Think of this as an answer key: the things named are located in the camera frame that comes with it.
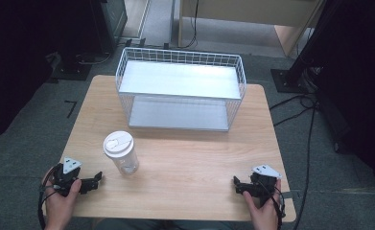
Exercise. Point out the beige wooden desk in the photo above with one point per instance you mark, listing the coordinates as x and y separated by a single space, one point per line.
239 11

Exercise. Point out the black slanted stand with base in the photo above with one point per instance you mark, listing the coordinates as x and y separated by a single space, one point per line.
298 64

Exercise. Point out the person's left hand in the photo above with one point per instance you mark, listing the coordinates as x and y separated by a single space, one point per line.
60 207

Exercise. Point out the dark monitor cabinet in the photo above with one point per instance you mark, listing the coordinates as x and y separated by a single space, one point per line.
110 22

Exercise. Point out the black stand with base plate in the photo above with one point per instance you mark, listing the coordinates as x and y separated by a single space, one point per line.
71 68

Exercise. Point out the dark curtain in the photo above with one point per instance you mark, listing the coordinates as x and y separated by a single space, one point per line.
361 96
12 64

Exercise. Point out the clear cup with white lid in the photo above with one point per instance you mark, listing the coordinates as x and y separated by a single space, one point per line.
121 152

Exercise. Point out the person's right hand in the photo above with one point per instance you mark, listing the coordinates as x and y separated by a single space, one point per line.
265 214

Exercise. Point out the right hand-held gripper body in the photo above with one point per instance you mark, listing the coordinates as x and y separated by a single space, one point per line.
263 185

